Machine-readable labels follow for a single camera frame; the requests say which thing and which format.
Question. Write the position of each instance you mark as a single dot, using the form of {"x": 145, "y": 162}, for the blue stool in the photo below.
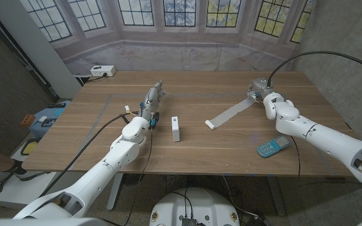
{"x": 47, "y": 125}

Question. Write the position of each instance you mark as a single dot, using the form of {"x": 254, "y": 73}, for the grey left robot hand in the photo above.
{"x": 151, "y": 103}

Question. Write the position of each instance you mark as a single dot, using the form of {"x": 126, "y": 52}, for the small white object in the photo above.
{"x": 42, "y": 119}

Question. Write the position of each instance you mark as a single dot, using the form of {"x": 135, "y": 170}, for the printed window backdrop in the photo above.
{"x": 181, "y": 50}

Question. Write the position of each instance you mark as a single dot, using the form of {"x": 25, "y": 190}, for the white gauze bandage strip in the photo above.
{"x": 228, "y": 114}

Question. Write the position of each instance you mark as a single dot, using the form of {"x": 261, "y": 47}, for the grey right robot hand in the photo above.
{"x": 259, "y": 88}

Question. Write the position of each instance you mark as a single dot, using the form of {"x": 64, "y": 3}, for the yellow pad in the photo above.
{"x": 29, "y": 147}

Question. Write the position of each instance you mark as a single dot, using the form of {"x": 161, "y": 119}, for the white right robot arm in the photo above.
{"x": 325, "y": 138}

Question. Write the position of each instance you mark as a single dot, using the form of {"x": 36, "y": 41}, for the white power strip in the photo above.
{"x": 102, "y": 71}

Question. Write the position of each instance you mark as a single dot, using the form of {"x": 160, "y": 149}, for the white USB stick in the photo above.
{"x": 175, "y": 130}

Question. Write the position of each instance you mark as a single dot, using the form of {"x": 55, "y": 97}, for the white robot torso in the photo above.
{"x": 196, "y": 207}

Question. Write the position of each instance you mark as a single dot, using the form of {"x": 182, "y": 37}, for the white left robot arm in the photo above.
{"x": 105, "y": 169}

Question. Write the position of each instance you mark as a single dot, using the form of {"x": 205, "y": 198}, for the white floor platform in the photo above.
{"x": 20, "y": 191}

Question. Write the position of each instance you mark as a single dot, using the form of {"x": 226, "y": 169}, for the teal TV remote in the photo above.
{"x": 273, "y": 147}

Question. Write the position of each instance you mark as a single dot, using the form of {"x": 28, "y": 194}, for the black remote control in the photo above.
{"x": 56, "y": 105}

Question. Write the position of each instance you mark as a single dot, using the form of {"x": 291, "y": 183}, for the orange block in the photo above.
{"x": 27, "y": 121}

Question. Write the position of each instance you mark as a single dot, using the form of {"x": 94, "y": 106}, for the grey metal table leg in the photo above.
{"x": 276, "y": 196}
{"x": 115, "y": 191}

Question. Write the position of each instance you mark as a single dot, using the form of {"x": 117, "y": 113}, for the grey perforated partition panel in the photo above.
{"x": 5, "y": 94}

